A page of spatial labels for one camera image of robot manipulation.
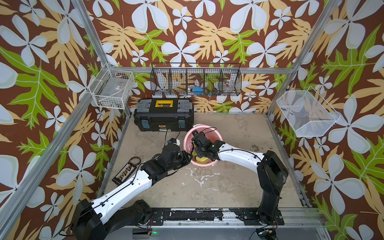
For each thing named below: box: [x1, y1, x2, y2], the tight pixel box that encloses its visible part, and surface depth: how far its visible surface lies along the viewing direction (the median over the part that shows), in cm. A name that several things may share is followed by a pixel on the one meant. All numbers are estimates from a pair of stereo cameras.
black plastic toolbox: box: [133, 98, 194, 132], surface depth 101 cm
